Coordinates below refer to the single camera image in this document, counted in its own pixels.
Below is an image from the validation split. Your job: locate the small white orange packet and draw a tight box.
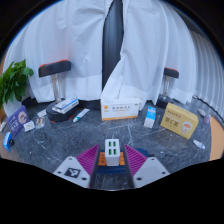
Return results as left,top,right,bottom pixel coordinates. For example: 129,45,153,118
34,116,47,130

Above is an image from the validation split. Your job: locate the white charger block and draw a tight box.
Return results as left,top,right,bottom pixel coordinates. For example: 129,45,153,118
104,138,121,167

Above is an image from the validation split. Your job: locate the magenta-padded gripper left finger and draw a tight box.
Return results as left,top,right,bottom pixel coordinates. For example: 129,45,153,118
53,143,101,189

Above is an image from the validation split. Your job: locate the green potted plant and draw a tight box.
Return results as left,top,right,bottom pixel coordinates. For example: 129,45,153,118
0,59,35,116

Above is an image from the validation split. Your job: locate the white curtain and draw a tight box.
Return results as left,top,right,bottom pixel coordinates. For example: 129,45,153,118
3,0,113,103
99,0,224,121

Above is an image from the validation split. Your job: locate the purple box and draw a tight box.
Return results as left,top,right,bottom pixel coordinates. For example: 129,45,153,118
5,105,31,138

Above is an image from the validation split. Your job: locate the black red bar stool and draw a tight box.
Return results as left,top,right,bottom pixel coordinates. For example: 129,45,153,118
156,67,180,109
37,59,77,124

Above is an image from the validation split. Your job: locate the yellow tea box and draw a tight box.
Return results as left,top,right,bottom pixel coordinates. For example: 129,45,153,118
160,102,200,140

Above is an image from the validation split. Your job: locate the small blue white box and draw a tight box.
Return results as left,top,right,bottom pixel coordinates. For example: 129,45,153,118
143,106,157,129

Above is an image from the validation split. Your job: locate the long white medicine box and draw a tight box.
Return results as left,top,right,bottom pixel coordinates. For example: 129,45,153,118
100,97,143,122

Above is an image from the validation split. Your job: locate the white tube teal cap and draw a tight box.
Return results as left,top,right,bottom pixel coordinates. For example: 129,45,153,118
72,108,91,123

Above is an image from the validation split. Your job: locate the flat white blue box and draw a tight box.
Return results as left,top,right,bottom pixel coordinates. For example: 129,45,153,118
51,97,80,115

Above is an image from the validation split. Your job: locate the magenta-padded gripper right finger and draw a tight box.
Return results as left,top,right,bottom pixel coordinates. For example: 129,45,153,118
123,143,170,189

